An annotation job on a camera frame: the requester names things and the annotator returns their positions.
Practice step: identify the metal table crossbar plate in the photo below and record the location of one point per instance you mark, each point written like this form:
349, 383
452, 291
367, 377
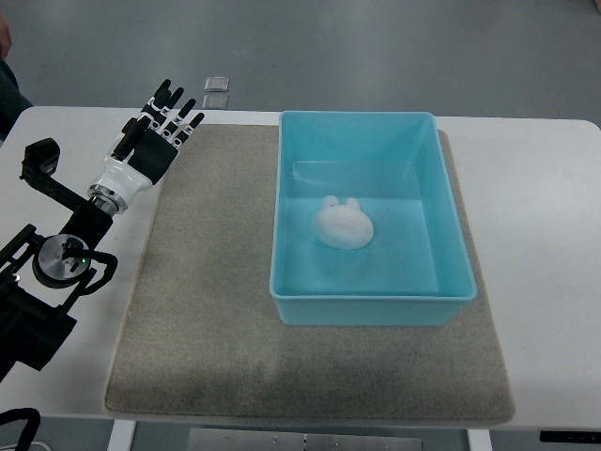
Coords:
232, 439

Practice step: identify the black table control panel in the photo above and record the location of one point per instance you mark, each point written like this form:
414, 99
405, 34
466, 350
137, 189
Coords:
570, 436

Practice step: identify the grey felt mat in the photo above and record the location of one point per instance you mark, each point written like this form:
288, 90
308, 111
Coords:
202, 338

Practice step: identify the white table leg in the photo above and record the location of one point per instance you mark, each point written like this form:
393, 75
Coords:
479, 440
122, 434

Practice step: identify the left white table leg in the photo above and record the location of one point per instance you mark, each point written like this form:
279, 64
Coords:
122, 434

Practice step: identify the white bunny plush toy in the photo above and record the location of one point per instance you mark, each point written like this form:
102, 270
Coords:
342, 225

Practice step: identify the blue plastic box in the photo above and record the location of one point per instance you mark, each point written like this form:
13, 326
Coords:
416, 269

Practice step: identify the upper floor socket plate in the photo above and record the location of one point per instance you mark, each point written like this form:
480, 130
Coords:
216, 84

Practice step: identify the person in dark clothing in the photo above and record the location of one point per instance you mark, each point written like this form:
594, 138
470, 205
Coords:
13, 102

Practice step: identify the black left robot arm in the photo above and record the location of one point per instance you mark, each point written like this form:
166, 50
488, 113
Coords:
43, 277

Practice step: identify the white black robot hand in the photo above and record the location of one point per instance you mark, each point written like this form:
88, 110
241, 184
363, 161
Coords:
140, 156

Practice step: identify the right white table leg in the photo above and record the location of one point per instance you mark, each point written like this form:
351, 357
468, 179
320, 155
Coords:
479, 440

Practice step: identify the lower floor socket plate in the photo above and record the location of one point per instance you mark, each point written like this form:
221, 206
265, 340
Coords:
215, 102

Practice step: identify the floor socket plate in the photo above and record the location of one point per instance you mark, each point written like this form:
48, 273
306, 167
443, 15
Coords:
215, 102
216, 84

